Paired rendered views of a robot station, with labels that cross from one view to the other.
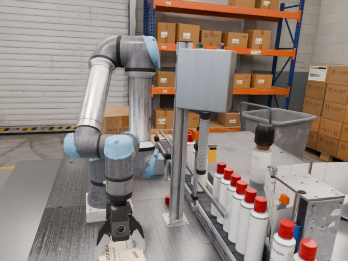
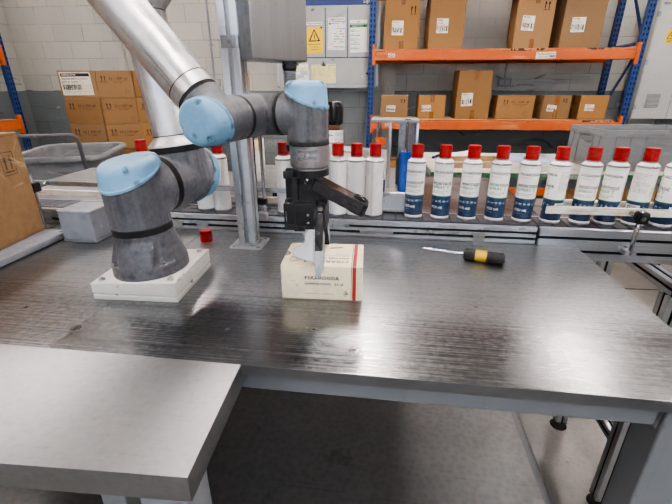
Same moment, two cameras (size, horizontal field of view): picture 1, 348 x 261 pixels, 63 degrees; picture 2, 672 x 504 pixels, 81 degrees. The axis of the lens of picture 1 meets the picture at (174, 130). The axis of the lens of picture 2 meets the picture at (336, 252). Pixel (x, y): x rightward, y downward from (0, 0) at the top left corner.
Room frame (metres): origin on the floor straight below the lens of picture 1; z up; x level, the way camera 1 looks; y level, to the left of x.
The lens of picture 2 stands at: (0.38, 0.83, 1.22)
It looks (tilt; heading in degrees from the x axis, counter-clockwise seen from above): 22 degrees down; 292
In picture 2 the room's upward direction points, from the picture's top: straight up
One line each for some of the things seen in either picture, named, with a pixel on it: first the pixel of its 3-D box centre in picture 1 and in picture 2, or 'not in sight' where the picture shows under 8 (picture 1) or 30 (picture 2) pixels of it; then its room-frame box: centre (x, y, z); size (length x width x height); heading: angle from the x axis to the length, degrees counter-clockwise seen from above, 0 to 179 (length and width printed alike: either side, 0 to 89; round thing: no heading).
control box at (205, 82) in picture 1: (206, 80); (265, 16); (0.94, -0.10, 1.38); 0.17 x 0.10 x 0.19; 70
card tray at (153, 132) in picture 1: (159, 137); not in sight; (2.03, 0.11, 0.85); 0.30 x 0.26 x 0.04; 15
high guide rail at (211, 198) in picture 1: (180, 158); (151, 186); (1.33, -0.04, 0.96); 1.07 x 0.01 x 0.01; 15
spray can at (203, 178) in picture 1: (201, 168); (219, 176); (1.15, -0.13, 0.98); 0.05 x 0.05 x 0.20
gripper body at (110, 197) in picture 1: (119, 209); (308, 198); (0.72, 0.15, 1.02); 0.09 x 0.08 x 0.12; 18
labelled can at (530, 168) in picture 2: not in sight; (527, 184); (0.30, -0.36, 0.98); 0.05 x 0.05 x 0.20
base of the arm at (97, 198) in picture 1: (106, 188); (147, 244); (1.04, 0.26, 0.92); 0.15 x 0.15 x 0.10
